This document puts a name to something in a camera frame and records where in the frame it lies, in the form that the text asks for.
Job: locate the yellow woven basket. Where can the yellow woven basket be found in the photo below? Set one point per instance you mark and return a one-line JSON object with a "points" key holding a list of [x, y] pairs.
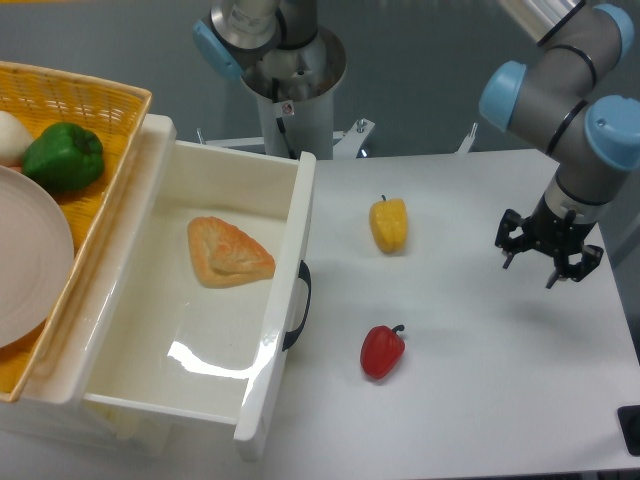
{"points": [[38, 97]]}

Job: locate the pink plate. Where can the pink plate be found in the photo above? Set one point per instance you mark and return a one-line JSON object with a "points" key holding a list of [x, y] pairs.
{"points": [[37, 254]]}

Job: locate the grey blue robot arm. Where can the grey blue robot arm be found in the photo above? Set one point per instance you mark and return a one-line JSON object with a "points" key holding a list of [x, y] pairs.
{"points": [[595, 144]]}

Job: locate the black drawer handle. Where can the black drawer handle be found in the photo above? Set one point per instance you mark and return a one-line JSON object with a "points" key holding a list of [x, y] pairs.
{"points": [[301, 306]]}

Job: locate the red bell pepper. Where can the red bell pepper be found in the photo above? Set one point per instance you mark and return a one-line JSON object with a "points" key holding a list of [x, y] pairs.
{"points": [[381, 350]]}

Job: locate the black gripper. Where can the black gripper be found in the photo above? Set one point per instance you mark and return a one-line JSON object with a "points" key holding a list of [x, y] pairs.
{"points": [[556, 229]]}

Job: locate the green bell pepper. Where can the green bell pepper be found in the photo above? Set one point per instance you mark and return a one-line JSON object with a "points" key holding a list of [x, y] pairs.
{"points": [[65, 157]]}

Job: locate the yellow bell pepper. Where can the yellow bell pepper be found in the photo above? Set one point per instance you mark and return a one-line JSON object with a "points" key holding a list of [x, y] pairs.
{"points": [[388, 221]]}

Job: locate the white metal base frame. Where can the white metal base frame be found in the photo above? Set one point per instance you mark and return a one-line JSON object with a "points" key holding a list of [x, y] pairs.
{"points": [[349, 144]]}

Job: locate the black object at table edge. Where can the black object at table edge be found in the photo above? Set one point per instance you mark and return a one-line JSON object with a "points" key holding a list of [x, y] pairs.
{"points": [[629, 420]]}

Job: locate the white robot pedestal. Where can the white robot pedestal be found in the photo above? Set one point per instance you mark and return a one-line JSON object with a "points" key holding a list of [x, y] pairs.
{"points": [[294, 92]]}

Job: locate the white onion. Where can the white onion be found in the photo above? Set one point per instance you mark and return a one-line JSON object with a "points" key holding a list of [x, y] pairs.
{"points": [[15, 140]]}

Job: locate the triangular pastry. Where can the triangular pastry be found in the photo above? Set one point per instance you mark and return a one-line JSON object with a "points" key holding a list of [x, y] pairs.
{"points": [[224, 256]]}

